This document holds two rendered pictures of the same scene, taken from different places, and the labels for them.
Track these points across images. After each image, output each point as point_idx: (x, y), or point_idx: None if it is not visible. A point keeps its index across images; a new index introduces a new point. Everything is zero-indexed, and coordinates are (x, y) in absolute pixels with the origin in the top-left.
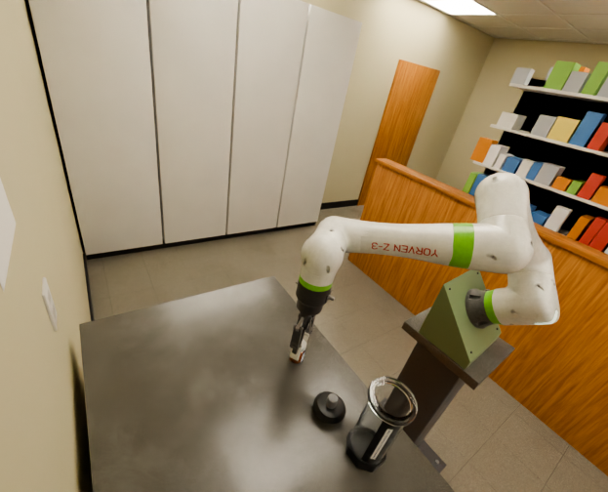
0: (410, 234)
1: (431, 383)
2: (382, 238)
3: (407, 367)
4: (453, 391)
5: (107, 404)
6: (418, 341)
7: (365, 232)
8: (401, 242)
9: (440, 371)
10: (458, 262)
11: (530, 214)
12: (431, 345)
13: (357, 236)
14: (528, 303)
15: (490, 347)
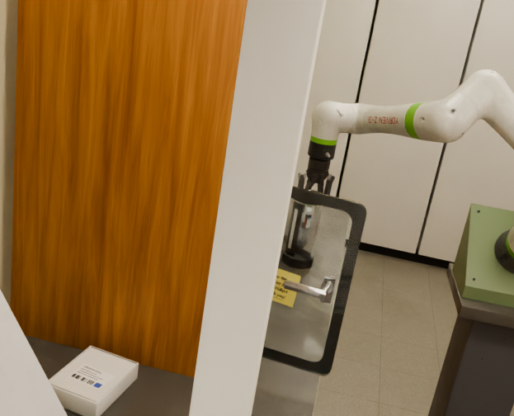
0: (390, 109)
1: (458, 347)
2: (374, 113)
3: (451, 338)
4: (479, 366)
5: None
6: (449, 281)
7: (368, 110)
8: (383, 115)
9: (464, 326)
10: (408, 127)
11: (511, 111)
12: (453, 280)
13: (362, 113)
14: None
15: None
